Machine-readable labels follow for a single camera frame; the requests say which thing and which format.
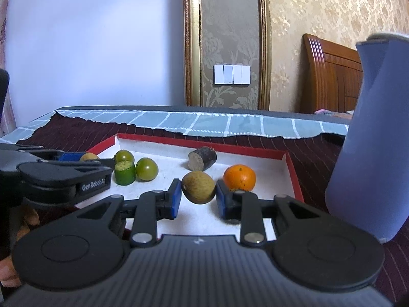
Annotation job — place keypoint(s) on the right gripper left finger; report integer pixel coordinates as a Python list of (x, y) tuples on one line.
[(151, 207)]

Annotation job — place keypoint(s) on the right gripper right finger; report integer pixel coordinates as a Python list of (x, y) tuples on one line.
[(243, 206)]

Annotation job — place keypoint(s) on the green tomato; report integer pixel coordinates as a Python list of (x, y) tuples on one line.
[(124, 155), (146, 169)]

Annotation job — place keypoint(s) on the brown longan fruit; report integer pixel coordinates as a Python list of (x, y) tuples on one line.
[(198, 187), (89, 156)]

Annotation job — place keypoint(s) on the cut green lime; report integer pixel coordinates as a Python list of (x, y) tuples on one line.
[(124, 172)]

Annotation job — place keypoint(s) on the black sugarcane piece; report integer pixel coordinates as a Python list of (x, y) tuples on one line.
[(201, 159)]

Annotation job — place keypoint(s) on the person's left hand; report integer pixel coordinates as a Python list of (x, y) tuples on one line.
[(27, 218)]

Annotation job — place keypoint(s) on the red shallow cardboard box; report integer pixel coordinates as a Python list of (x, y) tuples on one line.
[(275, 175)]

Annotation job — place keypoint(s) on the teal checked tablecloth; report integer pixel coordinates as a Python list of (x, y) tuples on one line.
[(199, 124)]

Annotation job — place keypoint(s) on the dark maroon striped cloth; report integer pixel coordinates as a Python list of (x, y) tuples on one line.
[(314, 159)]

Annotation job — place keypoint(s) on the blue electric kettle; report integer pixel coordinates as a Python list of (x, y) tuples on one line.
[(369, 184)]

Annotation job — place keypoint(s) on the clothes pile on bed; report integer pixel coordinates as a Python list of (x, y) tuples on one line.
[(344, 115)]

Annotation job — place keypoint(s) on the wooden bed headboard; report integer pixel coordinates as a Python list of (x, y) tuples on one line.
[(334, 76)]

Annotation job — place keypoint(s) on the white wall switch panel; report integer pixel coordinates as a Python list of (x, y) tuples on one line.
[(231, 74)]

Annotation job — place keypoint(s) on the gold picture frame panel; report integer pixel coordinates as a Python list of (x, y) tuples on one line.
[(227, 32)]

